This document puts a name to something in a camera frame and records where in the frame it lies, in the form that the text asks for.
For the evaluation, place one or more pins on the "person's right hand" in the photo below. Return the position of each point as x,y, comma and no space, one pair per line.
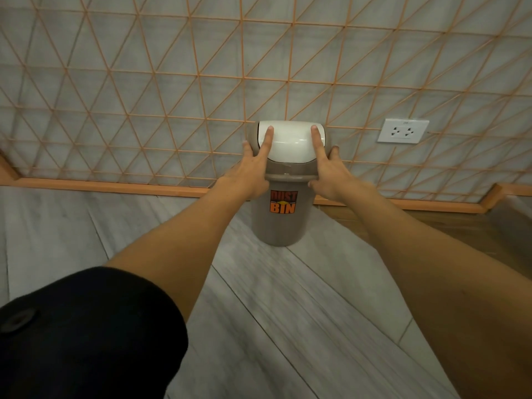
332,180

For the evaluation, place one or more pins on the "white wall socket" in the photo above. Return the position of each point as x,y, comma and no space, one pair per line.
402,131

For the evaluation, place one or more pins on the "orange triangle wall lattice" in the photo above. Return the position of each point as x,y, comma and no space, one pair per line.
198,75

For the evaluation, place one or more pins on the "grey bin lid white flap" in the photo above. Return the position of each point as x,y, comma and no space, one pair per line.
291,141

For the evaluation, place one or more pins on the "orange wooden baseboard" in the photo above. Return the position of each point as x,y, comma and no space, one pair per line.
124,187

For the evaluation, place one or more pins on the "grey plastic dustbin body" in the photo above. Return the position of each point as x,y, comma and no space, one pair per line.
282,230

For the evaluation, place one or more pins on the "person's left hand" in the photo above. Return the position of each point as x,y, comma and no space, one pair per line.
245,178

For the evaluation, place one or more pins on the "black sleeve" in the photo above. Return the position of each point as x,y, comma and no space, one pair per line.
91,340

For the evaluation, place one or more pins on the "person's right forearm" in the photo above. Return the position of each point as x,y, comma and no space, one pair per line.
440,278

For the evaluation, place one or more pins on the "person's left forearm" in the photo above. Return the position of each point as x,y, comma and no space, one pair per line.
183,249

